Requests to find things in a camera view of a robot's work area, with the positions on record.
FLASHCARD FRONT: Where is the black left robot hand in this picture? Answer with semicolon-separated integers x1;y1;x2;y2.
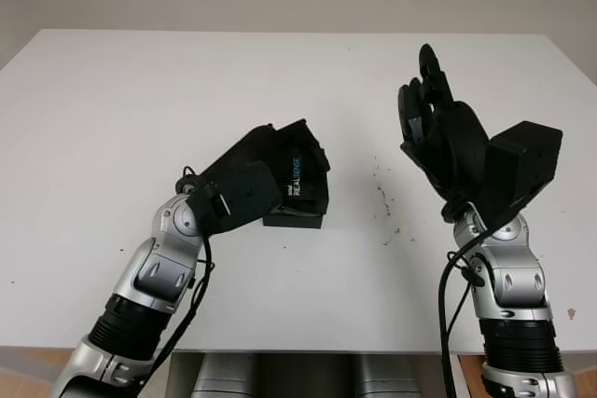
200;117;332;185

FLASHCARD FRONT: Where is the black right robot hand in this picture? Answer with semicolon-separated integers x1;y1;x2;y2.
396;43;493;213

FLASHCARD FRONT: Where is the black RealSense box lid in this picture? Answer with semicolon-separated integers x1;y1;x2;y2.
274;136;331;216

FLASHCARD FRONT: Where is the black box base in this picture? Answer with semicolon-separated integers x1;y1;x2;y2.
262;211;324;231

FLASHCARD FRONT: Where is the silver left robot thigh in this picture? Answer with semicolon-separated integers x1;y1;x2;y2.
193;353;260;398

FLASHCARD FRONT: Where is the silver robot thigh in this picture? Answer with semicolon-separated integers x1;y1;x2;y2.
356;353;423;398
193;353;260;398

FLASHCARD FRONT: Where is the dark robot waist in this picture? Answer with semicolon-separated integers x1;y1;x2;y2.
258;353;358;398

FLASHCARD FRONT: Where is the silver right robot thigh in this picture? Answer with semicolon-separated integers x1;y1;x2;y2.
356;353;423;398

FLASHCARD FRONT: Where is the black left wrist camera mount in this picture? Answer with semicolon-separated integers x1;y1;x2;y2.
184;159;281;237

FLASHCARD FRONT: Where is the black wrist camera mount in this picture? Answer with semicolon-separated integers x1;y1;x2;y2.
184;159;281;237
475;121;564;226

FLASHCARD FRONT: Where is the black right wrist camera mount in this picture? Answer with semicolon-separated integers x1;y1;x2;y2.
475;121;564;226

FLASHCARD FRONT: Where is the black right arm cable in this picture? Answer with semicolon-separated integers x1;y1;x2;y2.
437;248;481;398

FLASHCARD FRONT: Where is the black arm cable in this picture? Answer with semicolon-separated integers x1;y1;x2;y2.
437;248;481;398
132;164;216;398

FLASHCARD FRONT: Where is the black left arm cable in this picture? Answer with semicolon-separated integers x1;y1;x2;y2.
132;164;216;398

